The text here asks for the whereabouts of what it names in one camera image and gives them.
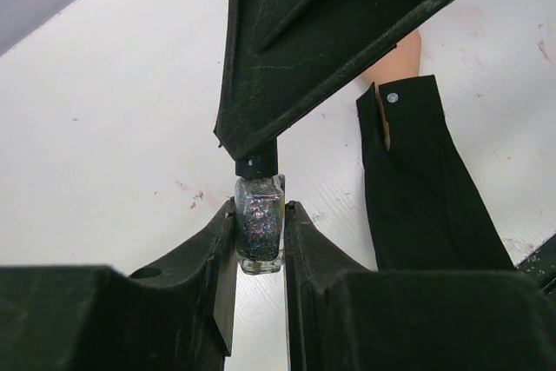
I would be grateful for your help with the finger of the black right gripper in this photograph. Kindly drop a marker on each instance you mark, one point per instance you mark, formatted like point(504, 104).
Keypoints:
point(285, 57)

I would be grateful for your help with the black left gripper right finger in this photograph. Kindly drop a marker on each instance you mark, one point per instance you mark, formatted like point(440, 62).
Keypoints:
point(342, 316)

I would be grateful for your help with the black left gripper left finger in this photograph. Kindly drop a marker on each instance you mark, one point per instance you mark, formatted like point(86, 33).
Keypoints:
point(177, 313)

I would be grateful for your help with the glitter nail polish bottle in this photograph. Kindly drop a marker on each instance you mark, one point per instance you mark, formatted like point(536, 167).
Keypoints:
point(260, 220)

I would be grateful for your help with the black sleeve forearm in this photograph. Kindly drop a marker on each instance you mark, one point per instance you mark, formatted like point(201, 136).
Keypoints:
point(423, 208)

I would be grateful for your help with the mannequin hand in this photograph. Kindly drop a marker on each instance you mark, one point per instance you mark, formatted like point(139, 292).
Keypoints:
point(400, 63)

